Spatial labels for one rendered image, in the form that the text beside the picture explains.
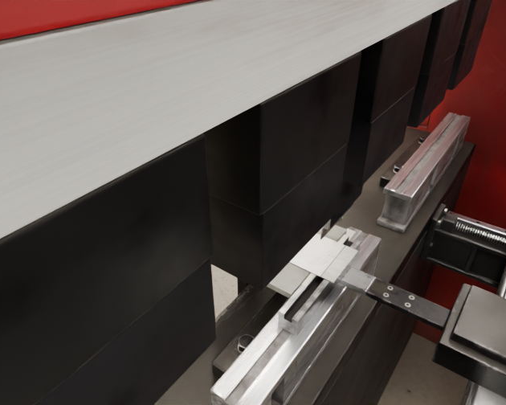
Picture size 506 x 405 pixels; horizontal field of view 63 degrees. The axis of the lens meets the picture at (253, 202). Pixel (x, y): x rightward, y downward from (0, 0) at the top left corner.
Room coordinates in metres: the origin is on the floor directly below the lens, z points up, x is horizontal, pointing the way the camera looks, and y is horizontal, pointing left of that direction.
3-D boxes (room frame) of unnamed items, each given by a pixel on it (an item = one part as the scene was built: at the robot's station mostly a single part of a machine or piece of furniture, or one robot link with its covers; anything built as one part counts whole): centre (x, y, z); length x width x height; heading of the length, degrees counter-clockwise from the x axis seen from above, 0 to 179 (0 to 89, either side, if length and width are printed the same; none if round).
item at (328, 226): (0.47, -0.12, 1.13); 0.10 x 0.02 x 0.10; 144
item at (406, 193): (0.91, -0.44, 0.92); 0.50 x 0.06 x 0.10; 144
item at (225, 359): (0.47, -0.05, 0.89); 0.30 x 0.05 x 0.03; 144
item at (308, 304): (0.45, -0.10, 0.99); 0.20 x 0.03 x 0.03; 144
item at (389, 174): (0.99, -0.42, 0.89); 0.30 x 0.05 x 0.03; 144
